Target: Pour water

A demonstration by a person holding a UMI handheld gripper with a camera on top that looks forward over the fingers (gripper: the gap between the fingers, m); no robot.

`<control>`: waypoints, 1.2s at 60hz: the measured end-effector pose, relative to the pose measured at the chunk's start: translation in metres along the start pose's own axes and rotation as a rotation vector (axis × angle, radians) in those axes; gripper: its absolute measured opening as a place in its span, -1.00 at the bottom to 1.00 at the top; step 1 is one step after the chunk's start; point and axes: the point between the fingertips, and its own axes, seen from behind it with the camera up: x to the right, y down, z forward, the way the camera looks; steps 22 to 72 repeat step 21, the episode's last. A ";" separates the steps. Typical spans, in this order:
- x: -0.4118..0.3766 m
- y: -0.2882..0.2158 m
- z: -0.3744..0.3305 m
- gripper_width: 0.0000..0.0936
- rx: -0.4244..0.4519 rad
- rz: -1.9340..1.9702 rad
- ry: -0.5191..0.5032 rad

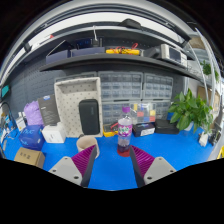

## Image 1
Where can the white cardboard box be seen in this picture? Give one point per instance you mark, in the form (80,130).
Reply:
(53,133)

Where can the clear organizer with coloured parts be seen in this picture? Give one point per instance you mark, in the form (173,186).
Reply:
(145,113)

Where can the black box with blue label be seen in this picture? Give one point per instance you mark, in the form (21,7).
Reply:
(144,130)

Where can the purple-capped clear drink bottle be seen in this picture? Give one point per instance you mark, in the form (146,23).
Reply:
(125,128)

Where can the small green plant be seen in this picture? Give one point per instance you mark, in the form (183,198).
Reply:
(208,70)

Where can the purple plastic bag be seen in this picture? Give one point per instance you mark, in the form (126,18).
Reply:
(33,113)

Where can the dark grey flat box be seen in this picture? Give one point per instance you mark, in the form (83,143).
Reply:
(49,110)

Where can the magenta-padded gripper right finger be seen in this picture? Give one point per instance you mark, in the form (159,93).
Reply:
(158,168)

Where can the brown cardboard box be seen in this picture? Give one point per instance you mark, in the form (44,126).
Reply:
(30,157)

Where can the large green potted plant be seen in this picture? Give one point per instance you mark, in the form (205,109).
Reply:
(190,111)

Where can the beige dotted tray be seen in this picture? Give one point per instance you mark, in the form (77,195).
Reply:
(68,106)

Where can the black shelf unit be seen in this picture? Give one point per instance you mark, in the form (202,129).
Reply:
(113,60)

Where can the blue cardboard box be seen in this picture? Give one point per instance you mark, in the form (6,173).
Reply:
(31,138)

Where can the beige patterned ceramic mug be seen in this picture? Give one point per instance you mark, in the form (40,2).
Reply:
(85,143)

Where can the low grey drawer cabinet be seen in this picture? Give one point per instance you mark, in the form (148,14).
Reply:
(111,111)

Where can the yellow multimeter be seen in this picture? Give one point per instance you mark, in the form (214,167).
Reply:
(109,133)

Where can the black zip case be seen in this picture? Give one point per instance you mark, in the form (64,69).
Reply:
(89,116)

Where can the black flat pouch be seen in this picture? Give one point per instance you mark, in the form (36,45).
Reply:
(166,126)

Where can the small white labelled box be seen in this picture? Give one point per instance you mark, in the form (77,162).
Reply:
(20,124)

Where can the narrow grey drawer cabinet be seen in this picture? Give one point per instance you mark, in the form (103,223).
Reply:
(158,86)

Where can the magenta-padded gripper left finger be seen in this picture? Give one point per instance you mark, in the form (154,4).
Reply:
(66,168)

